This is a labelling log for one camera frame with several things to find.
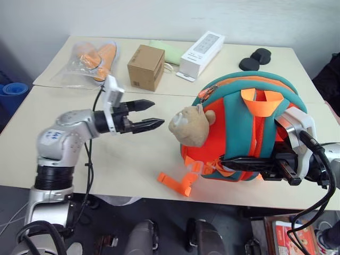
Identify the clear plastic bag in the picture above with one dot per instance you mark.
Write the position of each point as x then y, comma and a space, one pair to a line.
71, 69

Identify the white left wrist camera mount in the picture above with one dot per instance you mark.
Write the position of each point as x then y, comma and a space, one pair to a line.
112, 87

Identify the blue and white shoe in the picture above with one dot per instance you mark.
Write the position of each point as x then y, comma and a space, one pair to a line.
326, 235

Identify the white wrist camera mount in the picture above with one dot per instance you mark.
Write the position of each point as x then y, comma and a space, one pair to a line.
305, 119
112, 87

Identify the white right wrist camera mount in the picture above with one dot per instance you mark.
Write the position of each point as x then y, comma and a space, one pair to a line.
305, 119

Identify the long white printed box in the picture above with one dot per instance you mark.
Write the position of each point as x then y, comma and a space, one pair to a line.
202, 55

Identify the black round foam pad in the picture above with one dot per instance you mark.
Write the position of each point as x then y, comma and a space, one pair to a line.
248, 63
263, 55

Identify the black bag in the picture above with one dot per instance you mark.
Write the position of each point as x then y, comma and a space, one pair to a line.
328, 82

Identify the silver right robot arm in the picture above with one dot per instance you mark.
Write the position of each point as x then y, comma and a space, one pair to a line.
332, 156

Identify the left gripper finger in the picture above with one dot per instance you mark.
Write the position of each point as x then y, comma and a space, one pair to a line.
148, 125
140, 105

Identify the red printed carton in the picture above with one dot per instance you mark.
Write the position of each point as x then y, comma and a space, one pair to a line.
289, 239

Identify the orange shoe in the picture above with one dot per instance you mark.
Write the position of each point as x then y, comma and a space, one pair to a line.
87, 57
107, 57

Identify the beige plush bear charm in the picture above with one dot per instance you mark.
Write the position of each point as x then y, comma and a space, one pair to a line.
190, 127

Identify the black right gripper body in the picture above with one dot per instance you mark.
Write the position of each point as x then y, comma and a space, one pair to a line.
285, 164

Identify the white plastic bag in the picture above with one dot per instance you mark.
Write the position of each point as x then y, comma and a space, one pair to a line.
122, 200

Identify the orange and teal backpack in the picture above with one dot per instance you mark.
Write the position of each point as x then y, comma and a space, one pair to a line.
239, 125

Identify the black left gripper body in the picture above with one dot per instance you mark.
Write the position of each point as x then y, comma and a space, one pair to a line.
120, 125

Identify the brown cardboard box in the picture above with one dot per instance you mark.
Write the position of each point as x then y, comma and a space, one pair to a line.
144, 69

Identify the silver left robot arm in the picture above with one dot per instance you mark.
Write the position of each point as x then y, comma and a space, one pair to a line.
53, 138

